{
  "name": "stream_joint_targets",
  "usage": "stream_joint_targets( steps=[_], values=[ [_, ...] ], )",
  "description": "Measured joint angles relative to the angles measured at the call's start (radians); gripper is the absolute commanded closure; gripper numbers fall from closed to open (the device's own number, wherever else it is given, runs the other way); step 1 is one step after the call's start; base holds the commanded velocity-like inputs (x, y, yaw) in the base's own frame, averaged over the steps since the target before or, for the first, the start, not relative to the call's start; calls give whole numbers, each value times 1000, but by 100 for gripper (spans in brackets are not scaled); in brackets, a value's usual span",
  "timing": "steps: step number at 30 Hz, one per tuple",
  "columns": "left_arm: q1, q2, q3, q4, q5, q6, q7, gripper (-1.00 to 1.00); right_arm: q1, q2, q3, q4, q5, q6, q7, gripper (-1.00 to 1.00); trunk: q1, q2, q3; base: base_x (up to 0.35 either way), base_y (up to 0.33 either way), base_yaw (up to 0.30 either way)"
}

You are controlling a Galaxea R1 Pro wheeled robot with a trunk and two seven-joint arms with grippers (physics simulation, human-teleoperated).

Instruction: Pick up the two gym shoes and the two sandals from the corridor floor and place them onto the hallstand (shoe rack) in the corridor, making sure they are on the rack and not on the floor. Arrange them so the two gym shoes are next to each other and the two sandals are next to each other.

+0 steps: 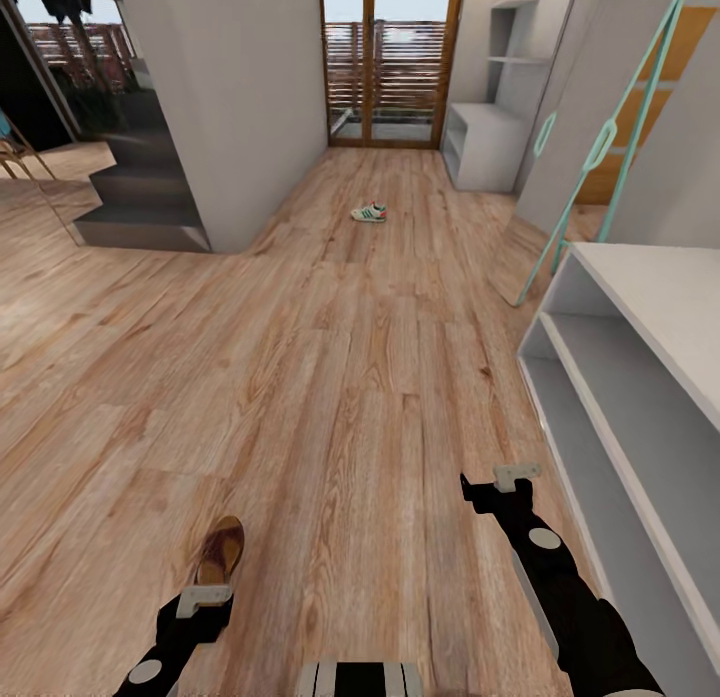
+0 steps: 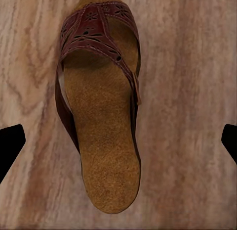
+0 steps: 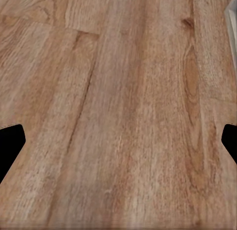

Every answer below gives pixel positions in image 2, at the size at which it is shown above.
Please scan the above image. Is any sandal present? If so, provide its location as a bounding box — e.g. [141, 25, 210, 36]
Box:
[55, 0, 142, 215]

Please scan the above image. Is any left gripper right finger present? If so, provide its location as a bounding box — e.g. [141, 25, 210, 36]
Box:
[221, 124, 237, 164]

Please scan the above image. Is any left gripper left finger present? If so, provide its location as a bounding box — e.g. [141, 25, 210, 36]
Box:
[0, 124, 26, 183]

